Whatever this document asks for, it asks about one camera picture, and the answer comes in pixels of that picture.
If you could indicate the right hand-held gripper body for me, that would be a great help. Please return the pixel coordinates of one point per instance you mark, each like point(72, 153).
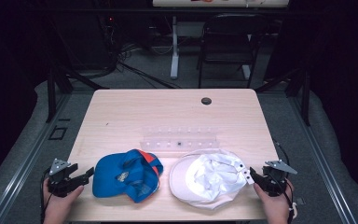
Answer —
point(275, 182)

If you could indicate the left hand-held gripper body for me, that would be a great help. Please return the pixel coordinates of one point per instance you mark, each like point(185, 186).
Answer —
point(60, 182)

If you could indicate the blue and orange cap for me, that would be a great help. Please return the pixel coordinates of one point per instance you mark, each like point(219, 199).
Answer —
point(118, 174)

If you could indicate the white cap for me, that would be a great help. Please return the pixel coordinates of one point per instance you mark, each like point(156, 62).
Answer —
point(211, 177)

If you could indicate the clear acrylic rack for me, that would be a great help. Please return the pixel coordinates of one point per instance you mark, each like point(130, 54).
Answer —
point(180, 143)

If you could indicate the person's left hand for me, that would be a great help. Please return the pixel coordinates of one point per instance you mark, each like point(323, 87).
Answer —
point(56, 207)

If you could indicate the person's right hand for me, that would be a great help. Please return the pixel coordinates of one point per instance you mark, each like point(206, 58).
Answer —
point(276, 208)

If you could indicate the black tape square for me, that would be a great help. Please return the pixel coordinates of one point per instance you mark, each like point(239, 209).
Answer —
point(57, 133)

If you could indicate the black metal stand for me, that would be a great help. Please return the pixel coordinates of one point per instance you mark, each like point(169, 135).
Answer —
point(306, 99)
point(51, 96)

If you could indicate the black table grommet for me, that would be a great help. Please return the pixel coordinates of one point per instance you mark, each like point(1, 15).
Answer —
point(206, 101)

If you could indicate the black folding chair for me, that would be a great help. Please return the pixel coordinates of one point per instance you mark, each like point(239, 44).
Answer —
point(227, 57)

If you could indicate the white desk leg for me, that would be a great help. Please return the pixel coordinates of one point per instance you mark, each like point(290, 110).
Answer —
point(174, 62)

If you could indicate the aluminium frame rail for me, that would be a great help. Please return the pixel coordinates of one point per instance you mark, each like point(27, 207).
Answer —
point(320, 155)
point(28, 158)

